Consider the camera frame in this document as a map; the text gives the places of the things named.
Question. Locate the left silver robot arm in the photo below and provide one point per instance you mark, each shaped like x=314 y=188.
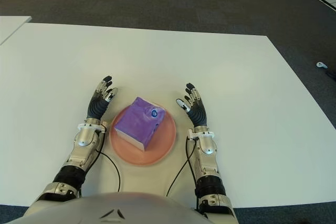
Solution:
x=81 y=150

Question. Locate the white VR controller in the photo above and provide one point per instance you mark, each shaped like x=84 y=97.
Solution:
x=320 y=64

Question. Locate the round pink plate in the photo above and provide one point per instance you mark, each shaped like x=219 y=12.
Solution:
x=162 y=145

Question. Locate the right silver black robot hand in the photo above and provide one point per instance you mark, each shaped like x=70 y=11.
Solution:
x=198 y=115

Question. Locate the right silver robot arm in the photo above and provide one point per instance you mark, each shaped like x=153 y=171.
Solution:
x=208 y=161

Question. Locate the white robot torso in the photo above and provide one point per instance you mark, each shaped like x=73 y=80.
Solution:
x=105 y=208

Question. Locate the purple tissue paper pack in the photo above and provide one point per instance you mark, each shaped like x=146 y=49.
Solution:
x=136 y=124

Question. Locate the white side table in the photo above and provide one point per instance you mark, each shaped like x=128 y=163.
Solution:
x=10 y=26

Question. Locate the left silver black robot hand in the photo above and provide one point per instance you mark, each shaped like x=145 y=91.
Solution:
x=95 y=106

